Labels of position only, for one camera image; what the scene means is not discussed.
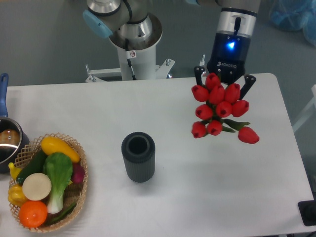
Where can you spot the dark green cucumber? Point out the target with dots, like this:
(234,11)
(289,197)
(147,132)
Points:
(34,166)

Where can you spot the yellow squash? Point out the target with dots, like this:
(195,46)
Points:
(52,145)

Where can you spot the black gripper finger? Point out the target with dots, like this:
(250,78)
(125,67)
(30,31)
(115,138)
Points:
(249,82)
(199,71)

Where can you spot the cream round onion slice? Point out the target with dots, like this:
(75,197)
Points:
(36,186)

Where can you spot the black device at edge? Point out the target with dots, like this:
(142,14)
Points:
(308,212)

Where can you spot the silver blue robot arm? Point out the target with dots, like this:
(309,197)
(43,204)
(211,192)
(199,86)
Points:
(135,32)

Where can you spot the orange fruit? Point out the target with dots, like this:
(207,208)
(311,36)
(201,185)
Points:
(32,214)

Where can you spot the yellow bell pepper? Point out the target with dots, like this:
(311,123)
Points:
(16,195)

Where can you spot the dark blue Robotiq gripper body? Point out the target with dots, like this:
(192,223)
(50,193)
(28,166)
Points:
(231,44)

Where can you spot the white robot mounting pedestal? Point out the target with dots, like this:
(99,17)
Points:
(134,65)

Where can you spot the green bean pod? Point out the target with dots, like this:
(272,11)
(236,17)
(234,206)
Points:
(61,215)

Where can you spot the dark grey ribbed vase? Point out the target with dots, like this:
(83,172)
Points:
(138,151)

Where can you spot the woven bamboo basket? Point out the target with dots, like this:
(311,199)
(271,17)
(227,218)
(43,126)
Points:
(75,194)

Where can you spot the red tulip bouquet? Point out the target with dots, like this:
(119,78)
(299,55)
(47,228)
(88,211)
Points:
(218,103)

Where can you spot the blue handled saucepan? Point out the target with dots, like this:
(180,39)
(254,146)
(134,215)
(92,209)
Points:
(12,137)

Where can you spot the purple radish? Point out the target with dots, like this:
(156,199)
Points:
(78,173)

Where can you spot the blue plastic bag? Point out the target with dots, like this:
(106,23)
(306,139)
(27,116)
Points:
(294,16)

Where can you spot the yellow banana tip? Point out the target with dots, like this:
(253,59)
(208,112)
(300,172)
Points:
(14,171)

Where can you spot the white frame at right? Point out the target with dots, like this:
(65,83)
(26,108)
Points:
(306,112)

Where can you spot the green bok choy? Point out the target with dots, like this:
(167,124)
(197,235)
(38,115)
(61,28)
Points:
(58,167)

